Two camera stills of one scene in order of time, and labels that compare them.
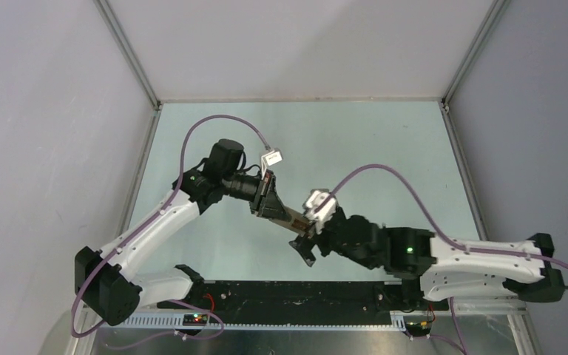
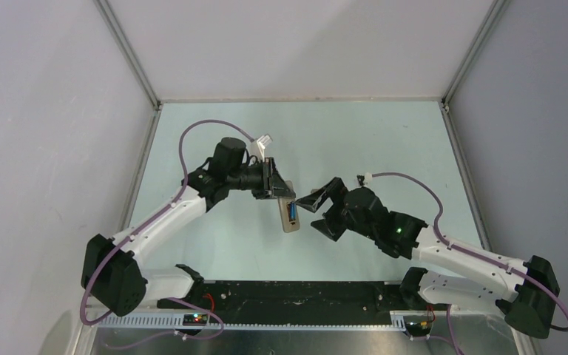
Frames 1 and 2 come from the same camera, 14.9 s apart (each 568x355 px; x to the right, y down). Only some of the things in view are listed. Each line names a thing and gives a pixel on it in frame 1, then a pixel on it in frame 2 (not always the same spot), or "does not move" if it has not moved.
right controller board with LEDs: [418, 328] does not move
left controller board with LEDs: [194, 319] does not move
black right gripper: [304, 244] -> [314, 200]
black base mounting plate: [305, 302] does not move
